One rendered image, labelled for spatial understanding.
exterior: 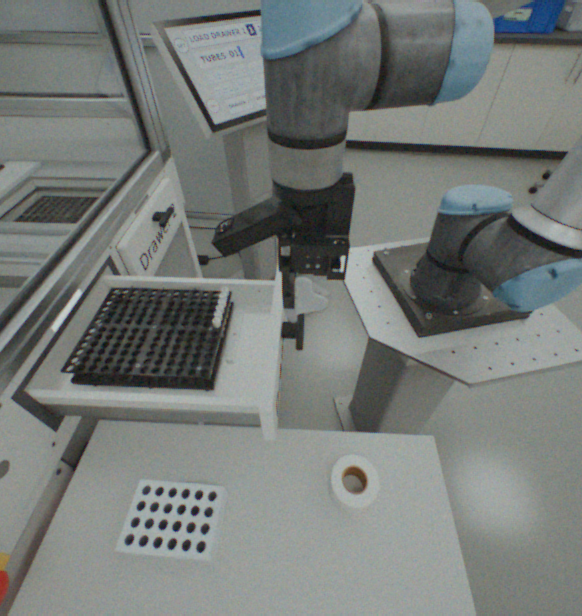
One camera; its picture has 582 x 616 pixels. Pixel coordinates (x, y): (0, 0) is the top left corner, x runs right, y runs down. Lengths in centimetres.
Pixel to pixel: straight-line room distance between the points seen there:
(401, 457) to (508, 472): 100
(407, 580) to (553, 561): 101
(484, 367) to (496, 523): 83
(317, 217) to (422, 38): 17
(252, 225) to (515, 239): 40
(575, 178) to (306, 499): 58
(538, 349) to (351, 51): 70
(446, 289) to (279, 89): 56
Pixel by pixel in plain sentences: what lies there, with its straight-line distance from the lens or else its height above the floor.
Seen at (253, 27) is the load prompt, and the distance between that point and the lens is 138.
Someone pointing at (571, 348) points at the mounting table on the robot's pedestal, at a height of 76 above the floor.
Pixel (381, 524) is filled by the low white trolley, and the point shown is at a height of 76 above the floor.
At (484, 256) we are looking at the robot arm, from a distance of 63.
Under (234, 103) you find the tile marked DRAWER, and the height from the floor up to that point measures 101.
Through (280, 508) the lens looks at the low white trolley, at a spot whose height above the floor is 76.
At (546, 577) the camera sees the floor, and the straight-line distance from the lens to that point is 154.
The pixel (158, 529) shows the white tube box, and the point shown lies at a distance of 57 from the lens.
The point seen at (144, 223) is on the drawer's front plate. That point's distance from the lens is 81.
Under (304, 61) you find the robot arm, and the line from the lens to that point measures 30.
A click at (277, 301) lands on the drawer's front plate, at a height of 93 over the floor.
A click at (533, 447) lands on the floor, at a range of 168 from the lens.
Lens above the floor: 133
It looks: 46 degrees down
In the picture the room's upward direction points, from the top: straight up
